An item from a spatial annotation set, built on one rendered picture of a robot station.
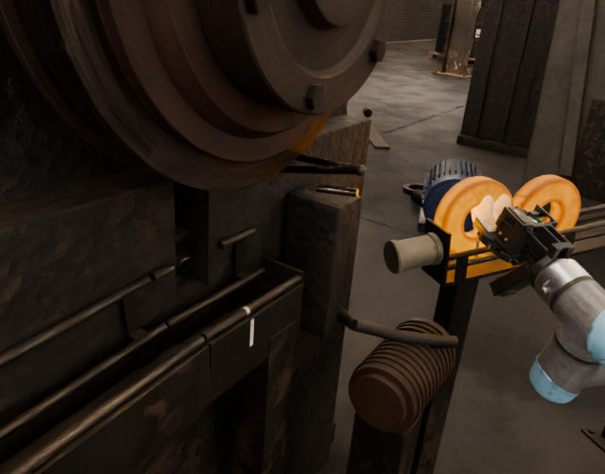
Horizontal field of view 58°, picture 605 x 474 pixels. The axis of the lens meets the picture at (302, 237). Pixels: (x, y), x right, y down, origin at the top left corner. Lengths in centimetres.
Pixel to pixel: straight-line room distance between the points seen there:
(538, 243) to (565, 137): 235
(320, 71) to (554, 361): 57
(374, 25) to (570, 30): 269
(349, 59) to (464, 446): 124
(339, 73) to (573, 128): 272
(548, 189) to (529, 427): 85
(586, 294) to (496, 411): 96
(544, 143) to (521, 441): 199
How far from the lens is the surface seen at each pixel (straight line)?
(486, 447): 166
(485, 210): 100
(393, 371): 93
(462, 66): 939
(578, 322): 87
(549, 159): 333
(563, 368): 91
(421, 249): 98
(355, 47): 60
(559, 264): 90
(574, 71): 323
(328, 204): 82
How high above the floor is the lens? 109
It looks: 24 degrees down
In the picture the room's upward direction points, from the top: 5 degrees clockwise
